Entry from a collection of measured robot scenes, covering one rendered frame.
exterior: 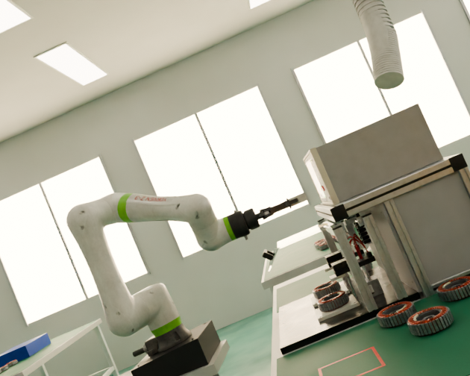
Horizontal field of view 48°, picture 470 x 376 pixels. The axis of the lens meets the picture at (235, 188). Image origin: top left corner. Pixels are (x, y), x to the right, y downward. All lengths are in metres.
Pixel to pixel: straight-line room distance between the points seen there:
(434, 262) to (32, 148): 6.18
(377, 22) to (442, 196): 1.69
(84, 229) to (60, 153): 5.19
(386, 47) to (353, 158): 1.44
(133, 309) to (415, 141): 1.17
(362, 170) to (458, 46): 5.49
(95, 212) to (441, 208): 1.21
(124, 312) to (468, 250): 1.20
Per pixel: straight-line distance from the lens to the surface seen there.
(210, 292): 6.77
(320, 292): 2.13
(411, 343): 1.44
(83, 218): 2.03
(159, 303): 2.14
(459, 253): 1.79
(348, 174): 1.81
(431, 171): 1.75
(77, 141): 7.13
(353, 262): 1.73
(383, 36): 3.22
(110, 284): 2.05
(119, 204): 2.09
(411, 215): 1.75
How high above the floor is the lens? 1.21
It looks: 3 degrees up
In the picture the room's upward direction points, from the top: 23 degrees counter-clockwise
